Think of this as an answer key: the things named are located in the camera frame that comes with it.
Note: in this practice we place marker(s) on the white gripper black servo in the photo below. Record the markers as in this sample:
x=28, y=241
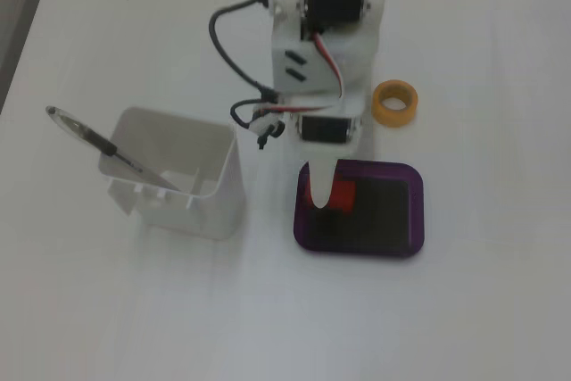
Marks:
x=324, y=129

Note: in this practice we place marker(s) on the red ribbed cube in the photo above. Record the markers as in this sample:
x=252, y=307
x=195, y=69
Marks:
x=342, y=197

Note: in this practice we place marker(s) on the white plastic box container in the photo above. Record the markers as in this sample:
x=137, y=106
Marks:
x=209, y=211

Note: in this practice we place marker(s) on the purple rectangular tray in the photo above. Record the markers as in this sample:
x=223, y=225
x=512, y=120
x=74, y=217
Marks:
x=379, y=220

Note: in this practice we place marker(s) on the yellow tape roll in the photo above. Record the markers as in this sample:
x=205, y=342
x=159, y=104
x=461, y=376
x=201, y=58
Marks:
x=395, y=115

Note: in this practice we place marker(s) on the black clear ballpoint pen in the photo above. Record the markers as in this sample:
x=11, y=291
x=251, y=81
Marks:
x=91, y=138

